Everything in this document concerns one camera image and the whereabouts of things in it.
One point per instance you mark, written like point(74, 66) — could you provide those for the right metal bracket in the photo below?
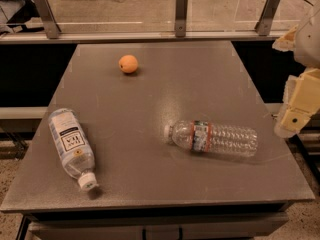
point(264, 24)

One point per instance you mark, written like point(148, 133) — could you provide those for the clear acrylic barrier panel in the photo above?
point(99, 16)

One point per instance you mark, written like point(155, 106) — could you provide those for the dark cabinet under table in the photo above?
point(230, 222)

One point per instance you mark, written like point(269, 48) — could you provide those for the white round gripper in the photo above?
point(308, 43)

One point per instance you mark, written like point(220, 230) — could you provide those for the metal rail behind table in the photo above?
point(90, 38)

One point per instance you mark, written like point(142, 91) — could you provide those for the middle metal bracket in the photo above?
point(181, 7)

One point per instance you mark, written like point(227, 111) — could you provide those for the left metal bracket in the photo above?
point(50, 25)

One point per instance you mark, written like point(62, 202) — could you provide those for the clear ribbed water bottle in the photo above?
point(207, 137)

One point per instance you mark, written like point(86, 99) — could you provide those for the orange fruit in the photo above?
point(128, 64)

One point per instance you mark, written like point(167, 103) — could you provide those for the metal bracket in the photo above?
point(50, 25)
point(181, 7)
point(264, 24)

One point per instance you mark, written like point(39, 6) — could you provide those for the white labelled tea bottle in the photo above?
point(74, 150)

